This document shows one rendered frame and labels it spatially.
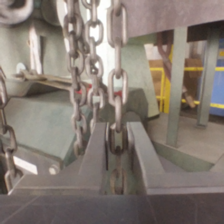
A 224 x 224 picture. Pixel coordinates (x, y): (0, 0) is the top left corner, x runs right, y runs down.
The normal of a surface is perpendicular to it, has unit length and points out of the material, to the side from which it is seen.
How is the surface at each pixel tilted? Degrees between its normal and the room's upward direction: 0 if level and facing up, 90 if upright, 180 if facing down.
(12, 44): 90
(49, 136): 45
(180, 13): 90
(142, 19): 90
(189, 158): 90
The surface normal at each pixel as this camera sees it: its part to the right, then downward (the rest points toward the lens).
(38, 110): -0.36, -0.51
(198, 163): -0.75, 0.19
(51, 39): 0.66, 0.19
